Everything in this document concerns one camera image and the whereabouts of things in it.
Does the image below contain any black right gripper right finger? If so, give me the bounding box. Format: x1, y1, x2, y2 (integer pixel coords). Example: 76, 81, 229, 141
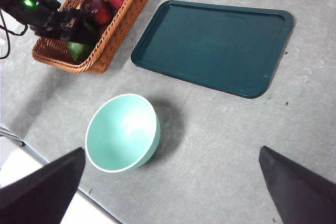
259, 145, 336, 224

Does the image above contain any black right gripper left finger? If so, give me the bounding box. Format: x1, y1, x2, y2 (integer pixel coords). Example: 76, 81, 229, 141
0, 147, 86, 224

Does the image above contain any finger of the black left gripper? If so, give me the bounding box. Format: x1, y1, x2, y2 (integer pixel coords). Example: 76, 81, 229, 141
68, 20, 99, 46
76, 8, 91, 22

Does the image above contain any green avocado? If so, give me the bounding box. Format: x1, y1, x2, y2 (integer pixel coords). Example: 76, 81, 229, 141
66, 19, 98, 62

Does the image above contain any teal ribbed bowl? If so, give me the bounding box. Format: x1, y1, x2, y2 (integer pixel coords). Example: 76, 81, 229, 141
85, 93, 161, 174

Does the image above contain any dark red apple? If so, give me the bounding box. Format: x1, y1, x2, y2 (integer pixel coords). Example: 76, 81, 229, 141
79, 0, 115, 27

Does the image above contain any brown wicker basket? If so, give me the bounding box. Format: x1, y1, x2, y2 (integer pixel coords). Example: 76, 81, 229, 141
31, 0, 152, 74

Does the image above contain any dark rectangular tray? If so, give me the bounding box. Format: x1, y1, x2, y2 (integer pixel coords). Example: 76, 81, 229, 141
130, 0, 294, 99

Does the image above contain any black cable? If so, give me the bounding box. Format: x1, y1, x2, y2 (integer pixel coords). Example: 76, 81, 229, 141
0, 8, 28, 60

